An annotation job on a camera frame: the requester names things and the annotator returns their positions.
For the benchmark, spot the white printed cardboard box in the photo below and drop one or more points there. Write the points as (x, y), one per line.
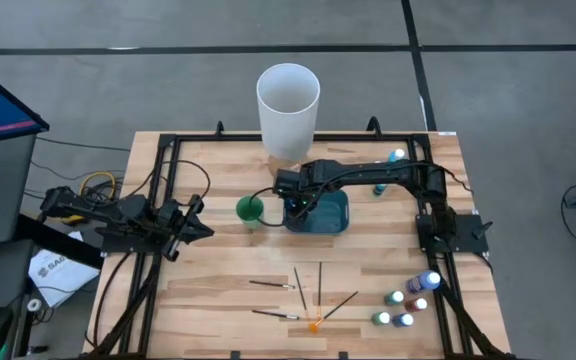
(63, 275)

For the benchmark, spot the gold-ferrule round paintbrush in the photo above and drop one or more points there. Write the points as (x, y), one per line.
(300, 291)

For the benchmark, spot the large blue paint bottle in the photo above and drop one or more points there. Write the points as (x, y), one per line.
(422, 282)

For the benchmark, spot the small green paint bottle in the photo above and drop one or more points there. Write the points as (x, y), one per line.
(381, 318)

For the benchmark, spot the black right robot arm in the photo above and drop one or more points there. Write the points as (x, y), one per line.
(378, 172)

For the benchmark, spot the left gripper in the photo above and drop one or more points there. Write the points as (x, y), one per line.
(175, 224)

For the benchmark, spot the large teal paint bottle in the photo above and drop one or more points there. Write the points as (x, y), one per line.
(397, 155)

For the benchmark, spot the teal plastic bin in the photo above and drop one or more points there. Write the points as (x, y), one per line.
(330, 215)

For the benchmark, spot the black desk beam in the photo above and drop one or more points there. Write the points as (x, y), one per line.
(58, 242)

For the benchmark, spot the black table clamp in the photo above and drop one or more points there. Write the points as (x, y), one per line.
(235, 356)
(343, 356)
(219, 128)
(374, 126)

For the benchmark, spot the white shade wooden base lamp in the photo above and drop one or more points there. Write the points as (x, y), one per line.
(288, 125)

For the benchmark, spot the black brush with white print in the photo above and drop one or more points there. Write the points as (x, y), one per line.
(273, 314)

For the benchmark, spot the white tape roll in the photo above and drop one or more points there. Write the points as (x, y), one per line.
(34, 304)

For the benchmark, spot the green plastic cup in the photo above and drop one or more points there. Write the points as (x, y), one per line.
(248, 207)

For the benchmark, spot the thin black silver-ferrule brush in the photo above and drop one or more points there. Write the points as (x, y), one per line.
(268, 284)

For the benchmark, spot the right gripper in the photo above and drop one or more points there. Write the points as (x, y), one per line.
(308, 207)

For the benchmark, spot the small red paint bottle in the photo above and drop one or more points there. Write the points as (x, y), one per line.
(415, 305)

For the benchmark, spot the orange fan paintbrush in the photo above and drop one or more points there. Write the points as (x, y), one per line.
(338, 307)

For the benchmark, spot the computer desk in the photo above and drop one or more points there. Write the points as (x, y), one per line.
(8, 210)

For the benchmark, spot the small teal paint bottle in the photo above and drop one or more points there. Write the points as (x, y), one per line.
(394, 297)
(379, 190)

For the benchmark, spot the black metal table frame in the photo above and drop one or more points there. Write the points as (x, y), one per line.
(208, 137)

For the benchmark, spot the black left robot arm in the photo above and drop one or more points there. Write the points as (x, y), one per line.
(133, 212)

